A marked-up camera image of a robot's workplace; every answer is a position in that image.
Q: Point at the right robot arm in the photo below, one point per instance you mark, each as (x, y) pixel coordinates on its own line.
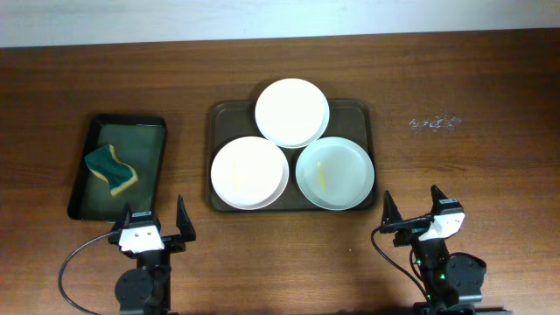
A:
(450, 282)

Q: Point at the brown serving tray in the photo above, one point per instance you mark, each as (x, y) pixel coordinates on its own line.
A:
(233, 119)

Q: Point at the green and yellow sponge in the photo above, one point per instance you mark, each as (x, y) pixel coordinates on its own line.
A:
(106, 165)

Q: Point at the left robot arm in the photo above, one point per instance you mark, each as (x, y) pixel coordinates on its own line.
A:
(146, 289)

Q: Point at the black rectangular water tray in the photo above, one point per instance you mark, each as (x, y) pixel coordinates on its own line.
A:
(139, 141)

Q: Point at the pale plate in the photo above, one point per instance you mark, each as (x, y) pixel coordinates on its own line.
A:
(335, 173)

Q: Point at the white plate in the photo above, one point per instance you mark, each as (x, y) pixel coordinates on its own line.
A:
(249, 173)
(292, 113)

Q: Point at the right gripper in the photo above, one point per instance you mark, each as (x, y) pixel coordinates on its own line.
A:
(390, 214)

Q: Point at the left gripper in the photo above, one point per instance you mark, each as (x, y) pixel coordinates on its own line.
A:
(186, 227)

